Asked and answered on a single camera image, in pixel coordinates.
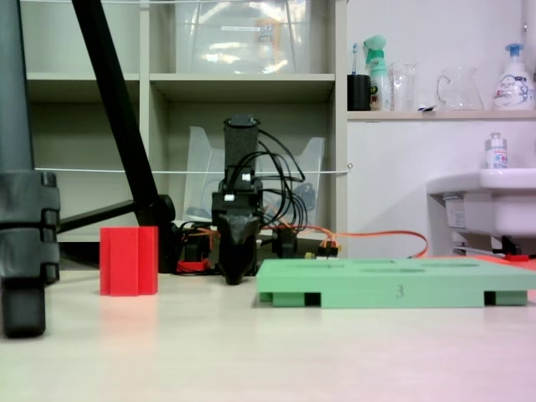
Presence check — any white string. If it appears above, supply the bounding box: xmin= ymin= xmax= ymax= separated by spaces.
xmin=33 ymin=162 xmax=354 ymax=176

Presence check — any white foam soap bottle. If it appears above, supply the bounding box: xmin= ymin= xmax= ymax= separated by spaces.
xmin=492 ymin=43 xmax=536 ymax=111

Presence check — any orange flat cable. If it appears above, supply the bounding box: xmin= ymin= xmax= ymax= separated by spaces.
xmin=259 ymin=224 xmax=430 ymax=260

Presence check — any black tripod brace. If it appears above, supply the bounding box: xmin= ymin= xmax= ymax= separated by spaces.
xmin=57 ymin=199 xmax=136 ymax=234

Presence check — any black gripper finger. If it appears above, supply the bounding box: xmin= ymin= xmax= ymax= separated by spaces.
xmin=218 ymin=214 xmax=260 ymax=287

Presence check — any beige shelf unit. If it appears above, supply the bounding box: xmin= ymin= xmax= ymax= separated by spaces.
xmin=18 ymin=0 xmax=348 ymax=261

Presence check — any red cross columnar block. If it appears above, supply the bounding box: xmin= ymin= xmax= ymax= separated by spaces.
xmin=99 ymin=225 xmax=159 ymax=297

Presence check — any red clamp piece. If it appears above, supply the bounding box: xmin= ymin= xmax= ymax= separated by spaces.
xmin=176 ymin=258 xmax=212 ymax=275

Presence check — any black table clamp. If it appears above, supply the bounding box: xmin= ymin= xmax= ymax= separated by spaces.
xmin=271 ymin=225 xmax=299 ymax=259

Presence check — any glass pitcher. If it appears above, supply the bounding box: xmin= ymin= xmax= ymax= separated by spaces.
xmin=435 ymin=66 xmax=485 ymax=111

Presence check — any white sink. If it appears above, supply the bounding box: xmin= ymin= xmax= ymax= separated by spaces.
xmin=425 ymin=167 xmax=536 ymax=255

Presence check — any thick grey tripod leg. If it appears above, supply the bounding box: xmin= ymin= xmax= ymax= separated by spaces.
xmin=0 ymin=0 xmax=62 ymax=339

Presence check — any green shape sorter board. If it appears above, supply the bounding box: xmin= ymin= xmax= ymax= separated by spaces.
xmin=255 ymin=258 xmax=536 ymax=310

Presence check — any slim black tripod leg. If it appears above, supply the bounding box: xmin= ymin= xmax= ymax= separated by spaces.
xmin=70 ymin=0 xmax=178 ymax=274

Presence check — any green spray bottle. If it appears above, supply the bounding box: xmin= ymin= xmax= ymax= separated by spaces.
xmin=362 ymin=35 xmax=393 ymax=112

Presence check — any clear plastic storage box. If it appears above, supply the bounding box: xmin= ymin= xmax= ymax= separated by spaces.
xmin=173 ymin=0 xmax=313 ymax=75

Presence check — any light wooden ledge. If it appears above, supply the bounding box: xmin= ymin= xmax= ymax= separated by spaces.
xmin=347 ymin=109 xmax=536 ymax=123

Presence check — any black wire bundle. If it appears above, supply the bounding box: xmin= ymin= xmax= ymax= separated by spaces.
xmin=232 ymin=127 xmax=308 ymax=230

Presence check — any clear plastic cup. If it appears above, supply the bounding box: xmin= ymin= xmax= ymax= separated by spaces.
xmin=390 ymin=61 xmax=419 ymax=112

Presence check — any black cup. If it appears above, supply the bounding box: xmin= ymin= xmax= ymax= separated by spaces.
xmin=347 ymin=74 xmax=373 ymax=112

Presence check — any clear sanitizer bottle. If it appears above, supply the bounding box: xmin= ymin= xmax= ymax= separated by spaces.
xmin=484 ymin=132 xmax=510 ymax=171

